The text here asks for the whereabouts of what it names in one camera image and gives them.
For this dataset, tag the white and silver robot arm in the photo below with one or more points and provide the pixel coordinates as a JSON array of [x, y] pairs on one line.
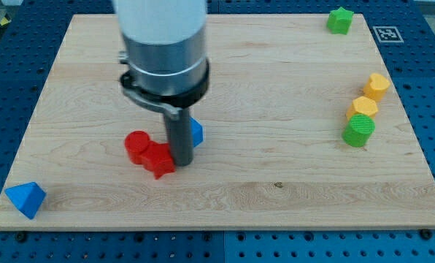
[[165, 43]]

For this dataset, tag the blue block behind rod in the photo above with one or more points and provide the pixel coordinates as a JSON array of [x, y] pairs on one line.
[[197, 132]]

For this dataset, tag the dark grey cylindrical pointer rod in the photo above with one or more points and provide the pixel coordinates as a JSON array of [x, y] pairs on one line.
[[180, 138]]

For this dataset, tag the red star block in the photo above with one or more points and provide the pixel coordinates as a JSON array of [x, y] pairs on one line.
[[157, 159]]

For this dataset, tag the red cylinder block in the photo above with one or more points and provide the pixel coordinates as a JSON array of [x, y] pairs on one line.
[[136, 143]]

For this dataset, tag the light wooden board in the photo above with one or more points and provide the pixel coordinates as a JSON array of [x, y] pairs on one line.
[[272, 158]]

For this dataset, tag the green cylinder block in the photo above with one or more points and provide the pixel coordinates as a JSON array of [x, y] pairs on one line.
[[358, 130]]

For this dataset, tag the yellow hexagon block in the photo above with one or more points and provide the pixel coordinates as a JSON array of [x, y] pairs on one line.
[[362, 105]]

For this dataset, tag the yellow heart block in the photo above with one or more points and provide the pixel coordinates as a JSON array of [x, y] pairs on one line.
[[376, 87]]

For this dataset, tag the green star block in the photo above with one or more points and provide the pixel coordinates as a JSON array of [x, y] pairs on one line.
[[339, 21]]

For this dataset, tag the white fiducial marker tag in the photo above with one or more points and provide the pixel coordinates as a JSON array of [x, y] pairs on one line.
[[388, 34]]

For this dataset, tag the blue triangle block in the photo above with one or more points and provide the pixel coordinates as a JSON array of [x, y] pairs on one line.
[[27, 198]]

